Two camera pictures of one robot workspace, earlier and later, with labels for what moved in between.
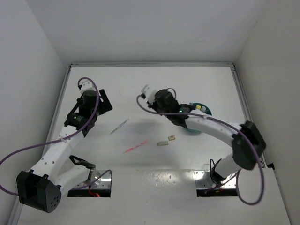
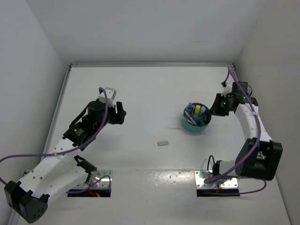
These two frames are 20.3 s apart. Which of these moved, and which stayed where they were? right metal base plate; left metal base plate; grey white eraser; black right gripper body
Moved: black right gripper body
Stayed: grey white eraser; right metal base plate; left metal base plate
